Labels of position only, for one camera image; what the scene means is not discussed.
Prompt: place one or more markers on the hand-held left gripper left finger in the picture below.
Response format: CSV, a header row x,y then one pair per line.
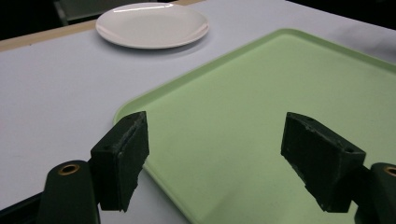
x,y
120,161

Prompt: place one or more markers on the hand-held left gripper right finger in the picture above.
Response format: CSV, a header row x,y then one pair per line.
x,y
323,165

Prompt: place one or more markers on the white round plate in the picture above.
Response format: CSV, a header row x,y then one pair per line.
x,y
152,25

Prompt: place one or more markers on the light green plastic tray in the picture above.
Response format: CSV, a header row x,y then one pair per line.
x,y
249,124

